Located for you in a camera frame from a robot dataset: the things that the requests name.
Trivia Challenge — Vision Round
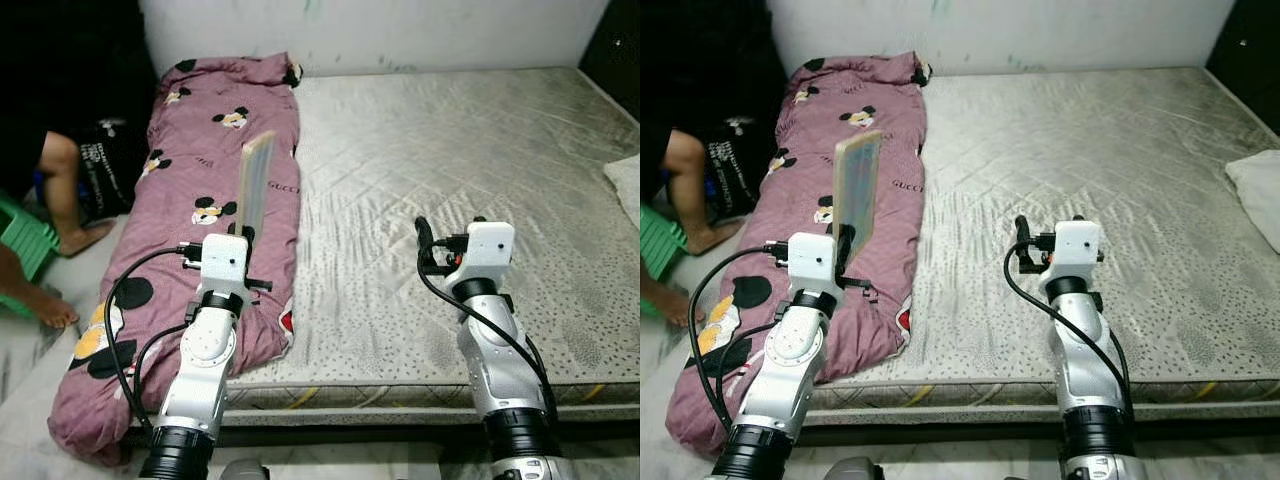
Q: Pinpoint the colourful children's book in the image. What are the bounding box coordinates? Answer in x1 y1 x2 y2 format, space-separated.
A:
235 130 278 246
832 130 886 266

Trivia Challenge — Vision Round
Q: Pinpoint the beige pillow with lettering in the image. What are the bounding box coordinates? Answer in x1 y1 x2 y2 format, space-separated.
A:
603 155 641 226
1225 150 1280 256

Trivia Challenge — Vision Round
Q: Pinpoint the beige quilted mattress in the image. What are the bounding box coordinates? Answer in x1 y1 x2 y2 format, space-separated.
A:
800 65 1280 423
125 65 641 426

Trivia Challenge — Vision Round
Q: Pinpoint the black bag with white print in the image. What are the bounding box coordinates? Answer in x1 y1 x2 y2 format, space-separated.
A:
80 120 151 221
705 115 766 226

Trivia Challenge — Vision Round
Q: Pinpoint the bare person leg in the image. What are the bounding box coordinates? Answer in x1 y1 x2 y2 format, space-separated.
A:
660 130 741 256
35 130 116 256
640 275 691 329
0 245 79 331

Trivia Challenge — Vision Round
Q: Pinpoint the green plastic stool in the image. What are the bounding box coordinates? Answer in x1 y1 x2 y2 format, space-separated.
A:
640 200 691 316
0 195 61 316

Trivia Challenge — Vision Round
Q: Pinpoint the dark tufted headboard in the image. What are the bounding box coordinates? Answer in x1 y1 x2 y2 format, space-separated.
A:
580 0 641 121
1205 0 1280 111

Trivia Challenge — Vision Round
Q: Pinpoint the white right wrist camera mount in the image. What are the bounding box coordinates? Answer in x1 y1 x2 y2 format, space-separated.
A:
445 220 516 296
1040 220 1103 291

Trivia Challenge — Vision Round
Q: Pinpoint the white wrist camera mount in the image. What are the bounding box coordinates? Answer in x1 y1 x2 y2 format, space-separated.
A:
200 233 251 301
1040 220 1103 291
445 220 516 296
787 232 846 303

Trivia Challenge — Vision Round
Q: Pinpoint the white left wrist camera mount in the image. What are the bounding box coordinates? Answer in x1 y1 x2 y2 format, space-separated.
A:
787 232 846 303
200 233 251 301

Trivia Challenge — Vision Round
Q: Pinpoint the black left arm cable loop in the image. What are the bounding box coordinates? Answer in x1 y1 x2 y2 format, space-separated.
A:
133 322 196 421
715 322 781 421

